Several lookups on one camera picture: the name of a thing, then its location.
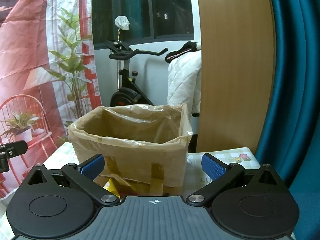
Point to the cardboard box with plastic liner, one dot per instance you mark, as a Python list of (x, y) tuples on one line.
[(140, 160)]

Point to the checked tablecloth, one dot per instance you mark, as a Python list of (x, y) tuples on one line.
[(225, 155)]

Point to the black exercise bike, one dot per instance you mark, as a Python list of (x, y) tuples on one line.
[(127, 85)]

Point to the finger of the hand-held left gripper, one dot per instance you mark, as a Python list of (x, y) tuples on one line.
[(15, 148)]

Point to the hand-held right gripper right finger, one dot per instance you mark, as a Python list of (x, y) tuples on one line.
[(213, 166)]

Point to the teal curtain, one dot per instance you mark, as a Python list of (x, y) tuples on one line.
[(297, 92)]

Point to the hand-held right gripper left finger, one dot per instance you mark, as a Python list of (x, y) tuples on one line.
[(91, 166)]

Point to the wooden panel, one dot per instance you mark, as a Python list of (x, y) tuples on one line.
[(235, 67)]

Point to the white quilted blanket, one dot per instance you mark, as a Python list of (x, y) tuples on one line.
[(185, 80)]

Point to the black garment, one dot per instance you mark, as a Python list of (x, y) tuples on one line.
[(178, 52)]

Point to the cream cloth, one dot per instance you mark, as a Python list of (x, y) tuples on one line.
[(199, 46)]

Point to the yellow snack packet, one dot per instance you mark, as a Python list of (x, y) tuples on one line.
[(111, 187)]

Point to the dark window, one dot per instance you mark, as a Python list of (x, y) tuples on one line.
[(140, 10)]

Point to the printed backdrop cloth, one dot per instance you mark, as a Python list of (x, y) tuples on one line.
[(37, 67)]

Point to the white bag cover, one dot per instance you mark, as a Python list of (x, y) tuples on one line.
[(122, 22)]

